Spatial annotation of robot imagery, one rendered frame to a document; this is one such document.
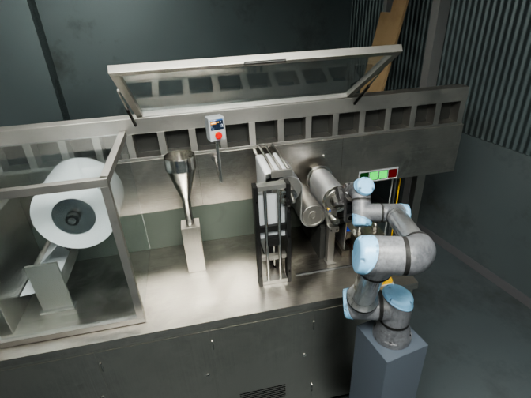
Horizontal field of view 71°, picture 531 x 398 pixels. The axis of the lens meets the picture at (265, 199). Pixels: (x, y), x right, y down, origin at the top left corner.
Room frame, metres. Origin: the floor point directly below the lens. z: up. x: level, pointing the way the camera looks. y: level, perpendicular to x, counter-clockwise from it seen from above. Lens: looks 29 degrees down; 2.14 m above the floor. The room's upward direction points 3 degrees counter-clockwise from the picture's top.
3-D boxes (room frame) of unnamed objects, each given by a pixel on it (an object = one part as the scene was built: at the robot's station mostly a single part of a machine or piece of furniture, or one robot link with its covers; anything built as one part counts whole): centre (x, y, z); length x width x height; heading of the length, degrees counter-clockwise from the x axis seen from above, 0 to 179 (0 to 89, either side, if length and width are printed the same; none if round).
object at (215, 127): (1.51, 0.19, 1.66); 0.07 x 0.07 x 0.10; 25
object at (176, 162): (1.55, 0.38, 1.50); 0.14 x 0.14 x 0.06
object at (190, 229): (1.55, 0.38, 1.19); 0.14 x 0.14 x 0.57
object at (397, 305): (1.05, -0.48, 1.07); 0.13 x 0.12 x 0.14; 83
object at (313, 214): (1.68, -0.21, 1.18); 0.26 x 0.12 x 0.12; 11
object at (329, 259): (1.54, -0.32, 1.05); 0.06 x 0.05 x 0.31; 11
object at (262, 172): (1.68, 0.01, 1.17); 0.34 x 0.05 x 0.54; 11
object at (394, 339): (1.05, -0.49, 0.95); 0.15 x 0.15 x 0.10
